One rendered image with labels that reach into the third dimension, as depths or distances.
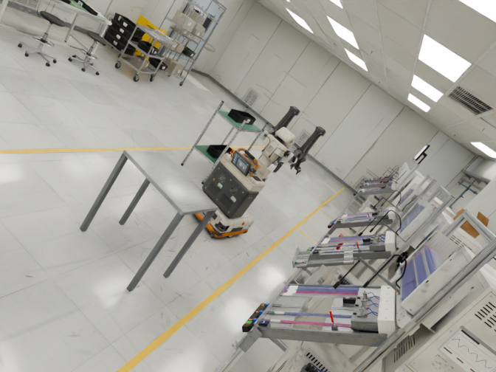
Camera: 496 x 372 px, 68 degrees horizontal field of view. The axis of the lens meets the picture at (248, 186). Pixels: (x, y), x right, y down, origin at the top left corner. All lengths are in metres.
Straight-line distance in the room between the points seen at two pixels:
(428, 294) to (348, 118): 10.51
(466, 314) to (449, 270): 0.22
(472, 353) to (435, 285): 0.34
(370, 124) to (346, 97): 1.14
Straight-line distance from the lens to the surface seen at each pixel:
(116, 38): 9.02
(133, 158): 2.85
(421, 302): 1.98
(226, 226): 4.08
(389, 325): 2.07
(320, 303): 3.66
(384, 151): 12.12
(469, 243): 3.44
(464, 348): 2.09
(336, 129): 12.25
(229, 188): 4.09
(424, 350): 2.10
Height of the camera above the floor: 1.97
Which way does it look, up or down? 18 degrees down
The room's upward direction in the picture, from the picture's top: 36 degrees clockwise
